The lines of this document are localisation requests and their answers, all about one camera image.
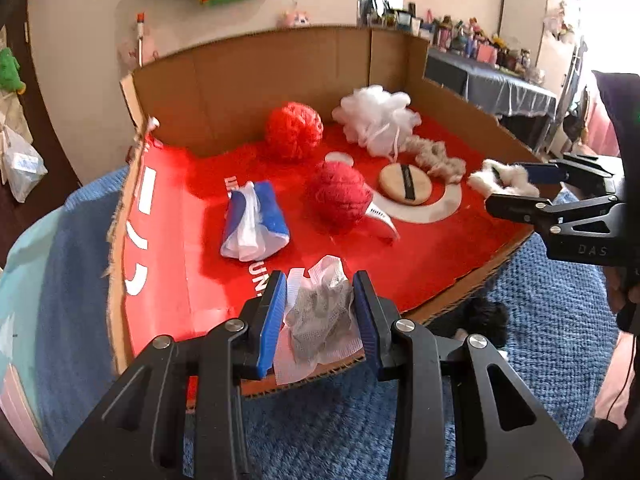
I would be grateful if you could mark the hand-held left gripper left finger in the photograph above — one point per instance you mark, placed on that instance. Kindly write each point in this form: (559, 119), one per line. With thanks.
(272, 320)

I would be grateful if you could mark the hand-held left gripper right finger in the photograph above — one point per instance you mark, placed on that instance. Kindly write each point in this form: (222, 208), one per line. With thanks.
(367, 320)

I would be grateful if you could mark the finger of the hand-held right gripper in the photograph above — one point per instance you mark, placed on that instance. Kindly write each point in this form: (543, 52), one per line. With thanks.
(520, 208)
(545, 174)

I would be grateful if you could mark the white gauze cloth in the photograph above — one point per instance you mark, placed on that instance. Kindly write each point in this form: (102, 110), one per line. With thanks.
(320, 320)

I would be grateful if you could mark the white cotton wad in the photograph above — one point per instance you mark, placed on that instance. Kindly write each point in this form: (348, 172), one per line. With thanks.
(480, 178)

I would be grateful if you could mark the blue tissue pack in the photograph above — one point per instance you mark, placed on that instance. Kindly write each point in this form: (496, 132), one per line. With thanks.
(265, 215)

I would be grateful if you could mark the beige powder puff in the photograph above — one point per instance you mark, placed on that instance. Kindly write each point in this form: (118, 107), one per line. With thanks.
(400, 185)

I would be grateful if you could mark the red yarn ball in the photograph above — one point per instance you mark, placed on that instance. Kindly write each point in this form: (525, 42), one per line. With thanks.
(335, 195)

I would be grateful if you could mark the red-lined cardboard box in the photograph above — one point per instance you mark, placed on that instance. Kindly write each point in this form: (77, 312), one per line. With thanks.
(200, 80)

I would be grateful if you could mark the person's right hand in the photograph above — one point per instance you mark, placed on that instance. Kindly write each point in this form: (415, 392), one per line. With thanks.
(622, 295)

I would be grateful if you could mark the blue knitted blanket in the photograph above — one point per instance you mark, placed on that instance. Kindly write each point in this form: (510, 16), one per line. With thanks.
(550, 335)

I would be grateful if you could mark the grey tablecloth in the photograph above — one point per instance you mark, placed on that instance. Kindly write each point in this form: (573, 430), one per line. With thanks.
(500, 90)

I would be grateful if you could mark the black scrubber ball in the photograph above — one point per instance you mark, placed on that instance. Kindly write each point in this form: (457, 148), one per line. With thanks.
(482, 315)

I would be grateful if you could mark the white plush toy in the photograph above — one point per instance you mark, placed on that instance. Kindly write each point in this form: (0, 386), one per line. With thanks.
(560, 22)

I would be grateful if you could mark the tall standing mirror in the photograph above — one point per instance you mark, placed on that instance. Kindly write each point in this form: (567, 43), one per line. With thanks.
(525, 10)

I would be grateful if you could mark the white bath loofah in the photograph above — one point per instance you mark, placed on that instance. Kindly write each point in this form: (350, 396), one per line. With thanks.
(375, 115)

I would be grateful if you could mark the red mesh scrubber ball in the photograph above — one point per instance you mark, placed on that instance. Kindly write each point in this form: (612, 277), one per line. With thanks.
(295, 130)

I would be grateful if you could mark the teal bed sheet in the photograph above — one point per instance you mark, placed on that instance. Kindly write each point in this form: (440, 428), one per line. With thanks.
(25, 285)

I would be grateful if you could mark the pink bed sheet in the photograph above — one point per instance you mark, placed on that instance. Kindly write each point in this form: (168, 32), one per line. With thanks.
(17, 420)

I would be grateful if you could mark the pink plush toy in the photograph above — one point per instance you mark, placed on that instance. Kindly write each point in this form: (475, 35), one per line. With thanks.
(295, 19)

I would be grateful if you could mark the dark brown door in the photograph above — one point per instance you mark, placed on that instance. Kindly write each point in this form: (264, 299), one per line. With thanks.
(50, 125)

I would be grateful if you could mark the clear plastic bag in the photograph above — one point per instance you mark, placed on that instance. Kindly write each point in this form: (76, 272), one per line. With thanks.
(20, 165)

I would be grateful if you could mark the white red-capped bottle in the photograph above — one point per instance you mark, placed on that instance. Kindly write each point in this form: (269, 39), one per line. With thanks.
(143, 35)

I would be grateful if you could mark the green plush toy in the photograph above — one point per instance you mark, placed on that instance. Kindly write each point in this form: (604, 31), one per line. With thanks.
(11, 70)

